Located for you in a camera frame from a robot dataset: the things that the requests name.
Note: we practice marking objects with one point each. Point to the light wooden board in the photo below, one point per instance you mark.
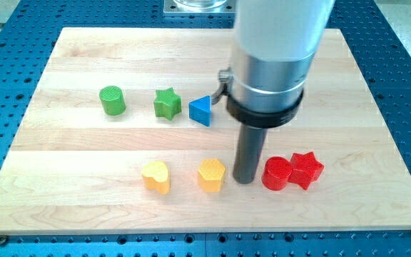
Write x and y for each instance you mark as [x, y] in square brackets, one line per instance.
[72, 168]

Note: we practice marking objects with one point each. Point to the green star block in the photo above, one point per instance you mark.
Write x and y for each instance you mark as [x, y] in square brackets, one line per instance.
[167, 103]

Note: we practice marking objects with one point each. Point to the blue perforated metal base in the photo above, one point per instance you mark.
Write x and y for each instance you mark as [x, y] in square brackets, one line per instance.
[379, 37]

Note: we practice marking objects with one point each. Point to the green cylinder block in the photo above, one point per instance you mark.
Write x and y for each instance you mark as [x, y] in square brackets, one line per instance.
[112, 100]

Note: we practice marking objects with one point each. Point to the red star block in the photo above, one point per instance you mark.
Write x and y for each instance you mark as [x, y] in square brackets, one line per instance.
[306, 169]

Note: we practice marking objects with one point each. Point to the red cylinder block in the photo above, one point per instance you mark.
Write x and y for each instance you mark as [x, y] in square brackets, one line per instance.
[276, 173]

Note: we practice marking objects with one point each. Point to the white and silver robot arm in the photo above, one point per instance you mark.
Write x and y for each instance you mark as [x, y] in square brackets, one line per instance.
[274, 43]

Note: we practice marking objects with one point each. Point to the yellow heart block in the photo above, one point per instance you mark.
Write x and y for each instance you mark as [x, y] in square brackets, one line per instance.
[156, 177]

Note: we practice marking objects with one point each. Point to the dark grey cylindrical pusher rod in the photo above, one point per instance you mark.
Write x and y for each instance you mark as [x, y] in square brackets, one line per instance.
[249, 148]

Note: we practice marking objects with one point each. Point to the silver robot base mount plate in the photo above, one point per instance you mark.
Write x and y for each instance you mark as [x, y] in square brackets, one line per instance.
[179, 7]

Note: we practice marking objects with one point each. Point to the yellow pentagon block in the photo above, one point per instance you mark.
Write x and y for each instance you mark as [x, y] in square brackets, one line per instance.
[211, 174]

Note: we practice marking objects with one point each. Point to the blue triangle block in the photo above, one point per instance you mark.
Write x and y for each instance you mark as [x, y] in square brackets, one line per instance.
[199, 110]

